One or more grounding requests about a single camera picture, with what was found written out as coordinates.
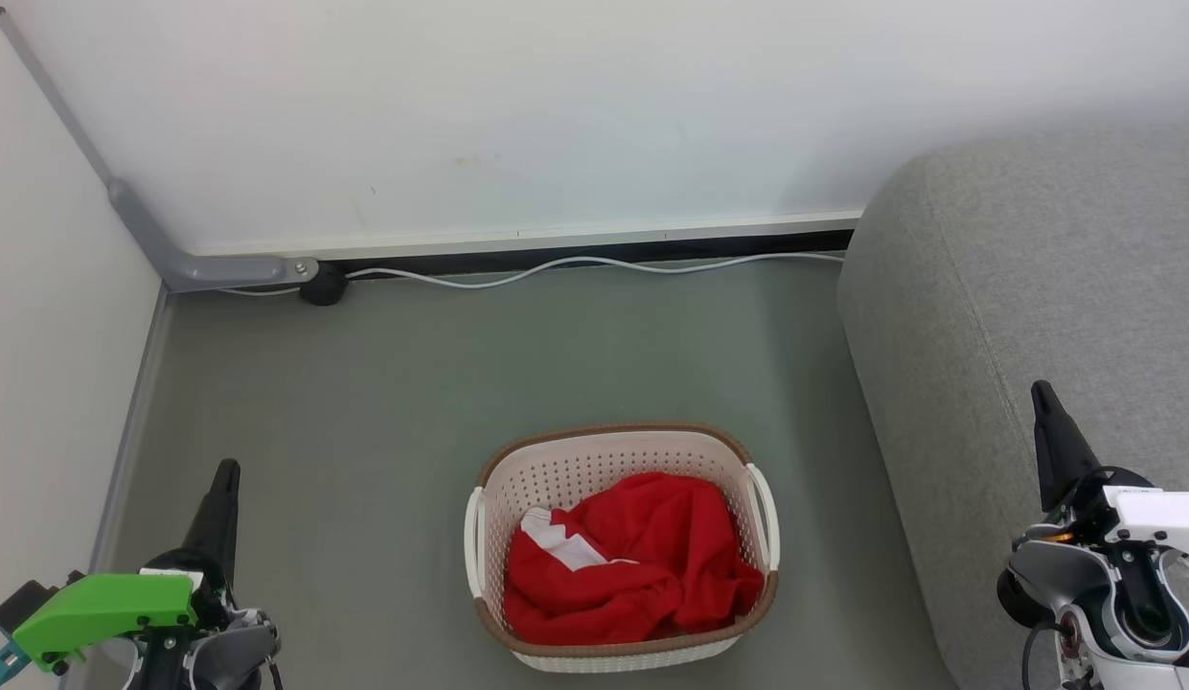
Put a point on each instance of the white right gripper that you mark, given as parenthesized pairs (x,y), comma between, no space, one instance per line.
(1159,522)

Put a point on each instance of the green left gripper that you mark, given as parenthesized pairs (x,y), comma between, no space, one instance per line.
(105,604)

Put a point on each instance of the red garment with white panels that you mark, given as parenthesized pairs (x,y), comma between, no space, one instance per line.
(594,599)

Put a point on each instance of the plain red garment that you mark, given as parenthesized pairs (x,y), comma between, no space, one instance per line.
(680,522)

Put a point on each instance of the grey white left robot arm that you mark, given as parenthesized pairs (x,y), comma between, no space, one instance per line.
(230,652)

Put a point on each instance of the grey fabric sofa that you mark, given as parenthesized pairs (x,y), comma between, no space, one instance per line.
(987,287)

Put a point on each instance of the cream perforated laundry basket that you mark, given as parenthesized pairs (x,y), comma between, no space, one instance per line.
(604,450)

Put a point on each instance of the grey wall skirting strip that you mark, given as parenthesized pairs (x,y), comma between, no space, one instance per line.
(139,383)

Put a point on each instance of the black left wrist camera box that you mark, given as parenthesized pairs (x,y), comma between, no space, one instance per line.
(19,604)

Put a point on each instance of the silver wall skirting strip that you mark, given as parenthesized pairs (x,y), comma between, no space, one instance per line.
(556,238)

